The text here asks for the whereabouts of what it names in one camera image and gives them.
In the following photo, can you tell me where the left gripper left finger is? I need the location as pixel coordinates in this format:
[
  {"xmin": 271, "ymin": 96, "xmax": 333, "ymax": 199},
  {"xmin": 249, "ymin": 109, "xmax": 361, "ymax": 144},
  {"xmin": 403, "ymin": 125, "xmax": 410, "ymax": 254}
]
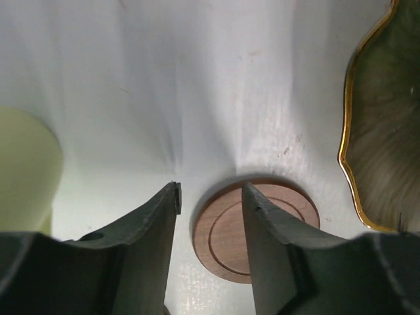
[{"xmin": 1, "ymin": 182, "xmax": 181, "ymax": 314}]

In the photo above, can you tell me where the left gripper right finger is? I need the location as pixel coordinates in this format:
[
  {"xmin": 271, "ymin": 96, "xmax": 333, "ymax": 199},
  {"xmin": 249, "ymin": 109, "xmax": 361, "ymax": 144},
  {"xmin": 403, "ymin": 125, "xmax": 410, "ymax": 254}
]
[{"xmin": 241, "ymin": 184, "xmax": 419, "ymax": 314}]

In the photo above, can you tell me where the dark walnut coaster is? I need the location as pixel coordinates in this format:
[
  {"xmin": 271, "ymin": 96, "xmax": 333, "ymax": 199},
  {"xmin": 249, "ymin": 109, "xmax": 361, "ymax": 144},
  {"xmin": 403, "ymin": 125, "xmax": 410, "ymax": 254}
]
[{"xmin": 192, "ymin": 177, "xmax": 320, "ymax": 284}]

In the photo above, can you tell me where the green mug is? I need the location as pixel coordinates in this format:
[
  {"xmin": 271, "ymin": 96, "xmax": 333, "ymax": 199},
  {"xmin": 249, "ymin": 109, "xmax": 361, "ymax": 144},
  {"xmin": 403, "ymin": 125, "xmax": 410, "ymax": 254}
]
[{"xmin": 1, "ymin": 106, "xmax": 64, "ymax": 235}]

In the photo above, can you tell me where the three-tier dark cake stand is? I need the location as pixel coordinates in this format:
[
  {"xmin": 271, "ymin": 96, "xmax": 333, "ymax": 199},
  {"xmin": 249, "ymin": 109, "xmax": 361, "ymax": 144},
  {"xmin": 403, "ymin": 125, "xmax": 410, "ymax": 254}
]
[{"xmin": 338, "ymin": 1, "xmax": 419, "ymax": 233}]

